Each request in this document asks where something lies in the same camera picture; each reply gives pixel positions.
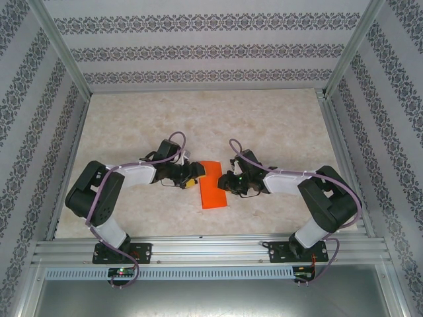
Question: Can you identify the grey sheet metal panel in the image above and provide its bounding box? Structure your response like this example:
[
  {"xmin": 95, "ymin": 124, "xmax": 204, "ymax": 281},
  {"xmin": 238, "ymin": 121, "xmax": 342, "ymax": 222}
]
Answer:
[{"xmin": 34, "ymin": 279, "xmax": 406, "ymax": 317}]

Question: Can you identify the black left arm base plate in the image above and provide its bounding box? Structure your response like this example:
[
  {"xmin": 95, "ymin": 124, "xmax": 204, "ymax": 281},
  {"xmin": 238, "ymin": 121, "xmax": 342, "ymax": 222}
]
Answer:
[{"xmin": 92, "ymin": 242, "xmax": 153, "ymax": 265}]

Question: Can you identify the thin black left gripper cable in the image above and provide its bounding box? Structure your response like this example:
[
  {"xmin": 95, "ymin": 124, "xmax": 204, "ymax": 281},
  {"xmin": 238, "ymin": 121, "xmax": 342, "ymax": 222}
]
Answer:
[{"xmin": 158, "ymin": 179, "xmax": 183, "ymax": 190}]

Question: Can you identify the aluminium mounting rail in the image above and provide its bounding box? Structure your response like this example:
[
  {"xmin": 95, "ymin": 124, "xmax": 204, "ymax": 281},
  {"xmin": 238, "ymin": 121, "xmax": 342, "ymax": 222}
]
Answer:
[{"xmin": 31, "ymin": 232, "xmax": 387, "ymax": 266}]

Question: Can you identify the orange paper sheet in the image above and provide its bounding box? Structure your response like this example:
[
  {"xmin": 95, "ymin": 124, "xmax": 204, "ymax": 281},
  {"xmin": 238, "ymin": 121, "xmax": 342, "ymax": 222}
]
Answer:
[{"xmin": 197, "ymin": 160, "xmax": 231, "ymax": 211}]

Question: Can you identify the aluminium side rail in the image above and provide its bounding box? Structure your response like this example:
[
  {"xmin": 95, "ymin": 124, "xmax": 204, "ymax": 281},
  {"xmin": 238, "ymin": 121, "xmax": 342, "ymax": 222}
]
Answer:
[
  {"xmin": 44, "ymin": 94, "xmax": 92, "ymax": 241},
  {"xmin": 315, "ymin": 87, "xmax": 377, "ymax": 238}
]

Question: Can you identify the aluminium frame post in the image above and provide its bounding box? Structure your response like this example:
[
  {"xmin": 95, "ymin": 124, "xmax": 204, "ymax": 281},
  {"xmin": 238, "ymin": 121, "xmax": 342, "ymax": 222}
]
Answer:
[
  {"xmin": 323, "ymin": 0, "xmax": 387, "ymax": 98},
  {"xmin": 28, "ymin": 0, "xmax": 93, "ymax": 97}
]

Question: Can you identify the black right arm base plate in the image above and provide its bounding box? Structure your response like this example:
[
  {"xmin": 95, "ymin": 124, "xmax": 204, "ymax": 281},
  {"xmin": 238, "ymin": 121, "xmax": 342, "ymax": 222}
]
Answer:
[{"xmin": 266, "ymin": 240, "xmax": 331, "ymax": 264}]

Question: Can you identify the slotted grey cable duct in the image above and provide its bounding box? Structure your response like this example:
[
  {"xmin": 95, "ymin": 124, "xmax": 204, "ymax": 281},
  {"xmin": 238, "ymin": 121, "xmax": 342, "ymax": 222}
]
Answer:
[{"xmin": 44, "ymin": 266, "xmax": 295, "ymax": 281}]

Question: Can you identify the circuit board with green light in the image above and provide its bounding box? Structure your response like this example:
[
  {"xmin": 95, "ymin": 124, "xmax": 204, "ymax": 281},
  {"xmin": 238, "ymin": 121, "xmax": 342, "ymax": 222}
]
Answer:
[{"xmin": 108, "ymin": 267, "xmax": 135, "ymax": 277}]

